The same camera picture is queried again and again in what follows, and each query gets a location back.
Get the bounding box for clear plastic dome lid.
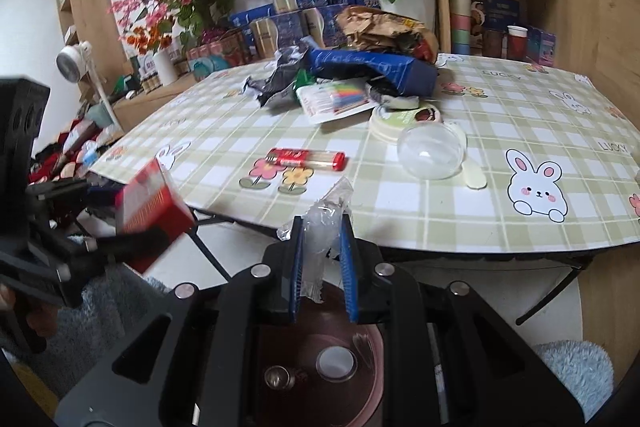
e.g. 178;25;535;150
397;123;467;180

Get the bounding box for red cardboard box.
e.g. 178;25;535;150
115;158;196;275

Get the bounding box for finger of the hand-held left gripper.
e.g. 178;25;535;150
25;177;125;208
57;224;187;280

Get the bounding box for red patterned tin box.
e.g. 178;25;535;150
187;29;251;75

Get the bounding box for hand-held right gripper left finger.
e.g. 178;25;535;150
54;216;307;427

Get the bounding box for blue plastic bag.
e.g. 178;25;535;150
306;48;440;98

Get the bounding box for light blue fluffy rug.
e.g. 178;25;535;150
532;341;615;424

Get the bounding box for orange flowers in white vase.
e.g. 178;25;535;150
125;24;179;86

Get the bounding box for black crumpled wrapper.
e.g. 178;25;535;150
244;47;317;108

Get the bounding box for white round cap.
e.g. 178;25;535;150
316;347;357;383

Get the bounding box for teal round tin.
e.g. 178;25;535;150
192;57;222;81

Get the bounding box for clear plastic wrapper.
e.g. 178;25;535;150
276;177;355;303

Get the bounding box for grey fluffy rug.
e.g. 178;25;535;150
0;264;173;360

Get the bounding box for white and black wrapper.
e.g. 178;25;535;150
367;82;421;110

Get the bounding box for small metal piece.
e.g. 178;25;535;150
264;366;297;392

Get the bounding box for pack of coloured markers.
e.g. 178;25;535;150
296;79;381;125

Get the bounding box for low wooden cabinet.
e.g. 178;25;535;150
112;57;273;120

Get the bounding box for brown paper bag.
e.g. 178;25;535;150
336;6;440;62

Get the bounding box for pile of clothes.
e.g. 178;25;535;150
29;117;126;228

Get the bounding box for round white green container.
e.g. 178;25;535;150
370;103;444;142

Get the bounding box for red paper cup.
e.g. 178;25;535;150
506;25;530;62

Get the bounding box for brown paper cup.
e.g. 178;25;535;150
482;28;506;58

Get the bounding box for dark red waste bin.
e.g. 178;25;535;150
252;284;392;427

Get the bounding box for white desk fan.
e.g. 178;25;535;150
56;41;127;134

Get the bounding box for small blue carton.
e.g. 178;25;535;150
527;27;557;68

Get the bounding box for green checked tablecloth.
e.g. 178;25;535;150
90;52;640;259

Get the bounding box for red and clear tube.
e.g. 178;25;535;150
266;148;347;171

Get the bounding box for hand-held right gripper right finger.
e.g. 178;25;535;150
340;213;586;427

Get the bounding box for black metal table frame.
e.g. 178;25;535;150
75;209;592;327

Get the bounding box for stack of pastel paper cups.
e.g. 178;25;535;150
450;0;474;56

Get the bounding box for person's left hand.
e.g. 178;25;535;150
0;284;57;349

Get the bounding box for white plastic spoon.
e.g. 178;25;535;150
450;119;487;190

